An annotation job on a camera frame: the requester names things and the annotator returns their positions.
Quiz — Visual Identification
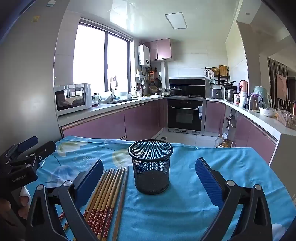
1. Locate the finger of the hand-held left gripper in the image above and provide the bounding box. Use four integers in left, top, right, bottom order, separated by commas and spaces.
22, 141, 57, 168
3, 136, 39, 160

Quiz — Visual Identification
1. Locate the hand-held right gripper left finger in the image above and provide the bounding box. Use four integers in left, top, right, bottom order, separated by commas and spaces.
25, 159, 104, 241

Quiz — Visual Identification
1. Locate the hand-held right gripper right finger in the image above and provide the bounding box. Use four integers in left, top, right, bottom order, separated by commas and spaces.
195, 158, 273, 241

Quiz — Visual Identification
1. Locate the group of wooden chopsticks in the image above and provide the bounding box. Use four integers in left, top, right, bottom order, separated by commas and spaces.
59, 166, 130, 241

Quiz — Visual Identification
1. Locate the black mesh cup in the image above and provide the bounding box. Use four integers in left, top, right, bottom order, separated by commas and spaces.
129, 139, 173, 195

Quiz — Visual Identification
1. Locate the person's left hand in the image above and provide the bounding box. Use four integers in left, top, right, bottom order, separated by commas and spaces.
0, 186, 31, 221

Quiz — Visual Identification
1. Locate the blue floral tablecloth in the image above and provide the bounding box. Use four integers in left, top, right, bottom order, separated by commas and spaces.
23, 136, 293, 241

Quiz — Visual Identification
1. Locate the white microwave oven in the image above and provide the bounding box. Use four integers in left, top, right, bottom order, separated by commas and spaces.
55, 83, 92, 116

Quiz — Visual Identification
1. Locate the grey refrigerator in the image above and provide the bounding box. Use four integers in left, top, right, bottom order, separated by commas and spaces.
0, 0, 71, 163

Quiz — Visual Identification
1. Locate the pink base cabinet run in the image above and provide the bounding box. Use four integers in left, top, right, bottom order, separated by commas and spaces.
60, 97, 167, 142
205, 101, 278, 165

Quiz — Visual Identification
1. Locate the knife holder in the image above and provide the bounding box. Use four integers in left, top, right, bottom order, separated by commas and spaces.
225, 115, 237, 130

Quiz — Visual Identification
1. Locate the white kitchen countertop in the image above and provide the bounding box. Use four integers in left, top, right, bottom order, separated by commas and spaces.
57, 94, 296, 137

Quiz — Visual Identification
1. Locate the built-in black oven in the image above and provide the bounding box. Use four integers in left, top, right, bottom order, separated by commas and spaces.
167, 98, 206, 133

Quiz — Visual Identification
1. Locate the kitchen sink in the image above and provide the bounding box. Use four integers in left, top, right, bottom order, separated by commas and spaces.
105, 97, 137, 103

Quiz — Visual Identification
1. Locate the white jug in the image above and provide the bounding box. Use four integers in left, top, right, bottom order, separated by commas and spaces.
239, 91, 249, 109

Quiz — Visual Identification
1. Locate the steel steamer pot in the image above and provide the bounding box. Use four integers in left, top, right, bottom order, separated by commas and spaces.
224, 85, 237, 102

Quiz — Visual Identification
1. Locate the silver rice cooker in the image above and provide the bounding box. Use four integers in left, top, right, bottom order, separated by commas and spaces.
210, 84, 223, 99

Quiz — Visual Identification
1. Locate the steel bottle purple lid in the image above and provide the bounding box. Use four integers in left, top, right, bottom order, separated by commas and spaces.
248, 93, 262, 111

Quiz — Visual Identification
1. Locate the black range hood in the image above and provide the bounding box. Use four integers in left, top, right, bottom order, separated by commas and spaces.
169, 77, 207, 97

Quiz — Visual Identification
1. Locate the wok with glass lid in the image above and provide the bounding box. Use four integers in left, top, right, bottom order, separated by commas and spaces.
165, 85, 184, 96

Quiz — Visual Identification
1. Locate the kitchen window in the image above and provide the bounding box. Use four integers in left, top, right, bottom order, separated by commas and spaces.
73, 20, 134, 93

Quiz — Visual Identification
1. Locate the clear plastic container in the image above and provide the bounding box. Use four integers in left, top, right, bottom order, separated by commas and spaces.
277, 110, 296, 129

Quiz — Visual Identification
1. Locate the mint green appliance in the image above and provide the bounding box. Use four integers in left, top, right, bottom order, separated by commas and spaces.
253, 86, 273, 108

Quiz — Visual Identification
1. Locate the white vertical pipe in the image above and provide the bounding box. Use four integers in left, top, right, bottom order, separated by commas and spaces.
161, 61, 167, 90

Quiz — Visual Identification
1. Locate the white water heater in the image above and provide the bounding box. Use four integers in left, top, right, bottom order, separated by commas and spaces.
138, 44, 151, 66

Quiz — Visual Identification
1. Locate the ceiling light panel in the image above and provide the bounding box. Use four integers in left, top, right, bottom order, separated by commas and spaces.
165, 13, 187, 30

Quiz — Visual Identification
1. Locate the black wall rack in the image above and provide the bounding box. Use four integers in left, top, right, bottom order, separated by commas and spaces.
205, 65, 230, 85

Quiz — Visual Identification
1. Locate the framed wall picture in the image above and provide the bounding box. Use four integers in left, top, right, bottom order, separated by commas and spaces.
276, 74, 288, 100

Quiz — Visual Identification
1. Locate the pink wall cabinet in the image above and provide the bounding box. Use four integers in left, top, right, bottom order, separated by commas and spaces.
144, 38, 173, 62

